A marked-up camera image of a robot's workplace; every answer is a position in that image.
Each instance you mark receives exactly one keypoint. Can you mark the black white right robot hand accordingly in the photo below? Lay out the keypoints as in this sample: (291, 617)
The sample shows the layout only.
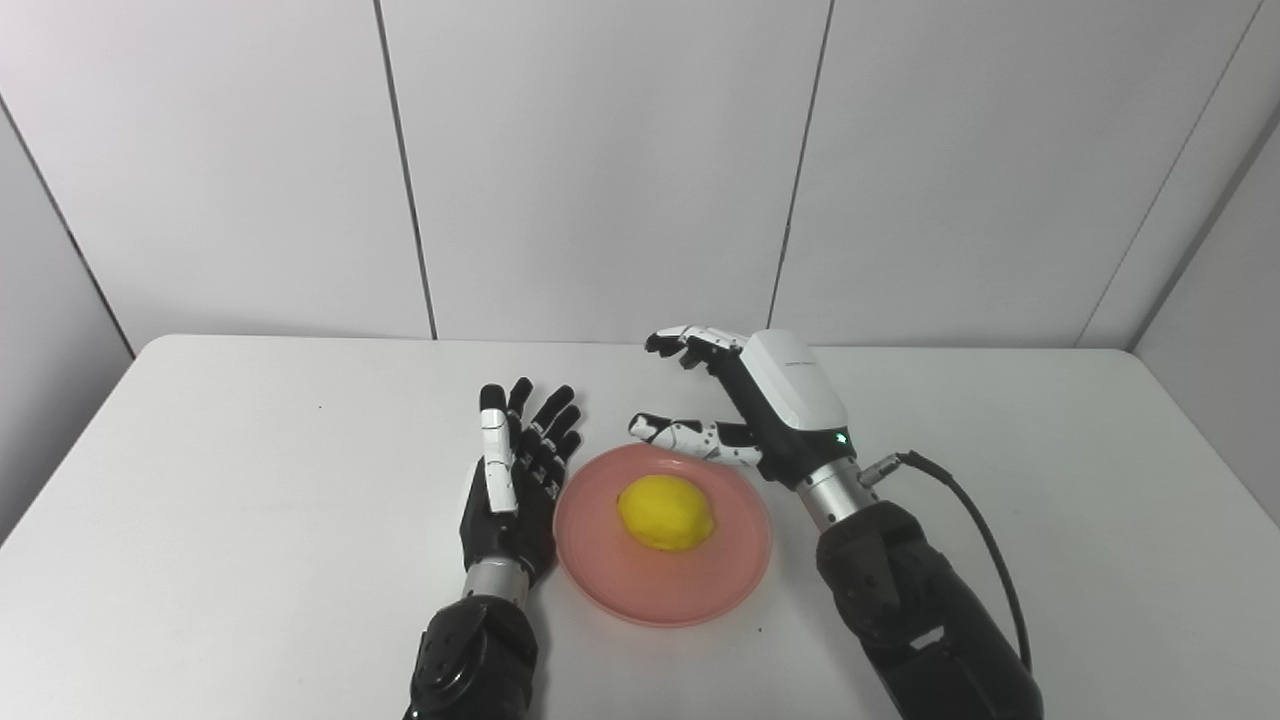
(790, 410)

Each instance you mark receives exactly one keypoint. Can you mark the pink round plate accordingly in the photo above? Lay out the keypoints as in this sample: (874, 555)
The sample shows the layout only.
(650, 585)

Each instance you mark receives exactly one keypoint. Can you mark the yellow lemon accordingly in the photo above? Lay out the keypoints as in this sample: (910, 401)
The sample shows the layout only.
(665, 512)

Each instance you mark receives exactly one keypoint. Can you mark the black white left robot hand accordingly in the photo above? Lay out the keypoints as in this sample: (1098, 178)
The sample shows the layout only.
(515, 530)

